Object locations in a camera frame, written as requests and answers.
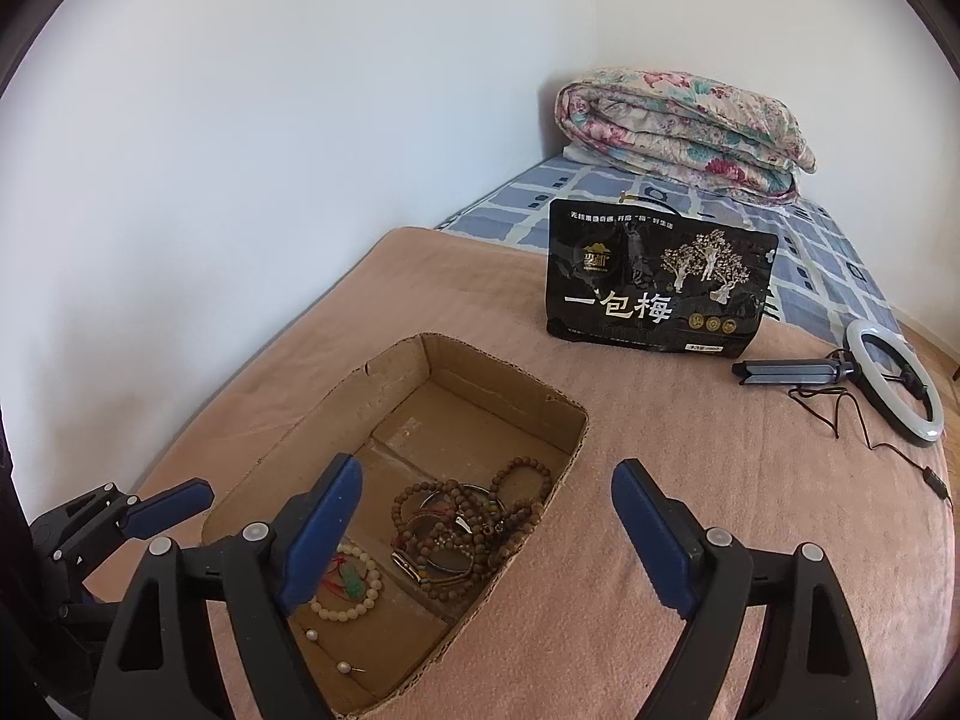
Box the black ring light cable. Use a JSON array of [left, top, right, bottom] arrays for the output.
[[787, 386, 953, 503]]

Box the black snack bag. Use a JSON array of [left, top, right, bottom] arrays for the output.
[[546, 191, 781, 359]]

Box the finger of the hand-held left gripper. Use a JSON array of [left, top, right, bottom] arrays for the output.
[[124, 477, 216, 541]]

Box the gold watch with tan strap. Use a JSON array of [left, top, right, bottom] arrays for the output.
[[390, 549, 432, 587]]

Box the cardboard box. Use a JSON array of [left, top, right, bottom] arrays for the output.
[[201, 331, 590, 717]]

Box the black folded tripod stand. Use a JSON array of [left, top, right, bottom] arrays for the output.
[[731, 356, 856, 391]]

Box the blue checkered bed sheet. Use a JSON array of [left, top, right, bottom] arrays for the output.
[[435, 154, 897, 350]]

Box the pink blanket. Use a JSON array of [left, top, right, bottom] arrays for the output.
[[45, 225, 960, 720]]

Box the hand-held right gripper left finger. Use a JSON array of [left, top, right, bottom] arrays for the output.
[[88, 452, 365, 720]]

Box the brown wooden bead necklace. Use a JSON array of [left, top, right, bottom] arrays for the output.
[[390, 456, 554, 602]]

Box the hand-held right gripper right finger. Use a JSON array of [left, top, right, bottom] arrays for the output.
[[610, 457, 878, 720]]

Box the folded floral quilt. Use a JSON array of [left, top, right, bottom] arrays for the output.
[[555, 66, 817, 203]]

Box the green pendant with red cord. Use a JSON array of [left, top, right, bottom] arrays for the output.
[[330, 551, 372, 601]]

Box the cream bead bracelet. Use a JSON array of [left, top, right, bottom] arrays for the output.
[[310, 540, 383, 622]]

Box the thin blue bangle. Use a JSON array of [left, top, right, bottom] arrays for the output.
[[409, 484, 496, 586]]

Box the white ring light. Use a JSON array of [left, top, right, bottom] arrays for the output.
[[844, 319, 946, 442]]

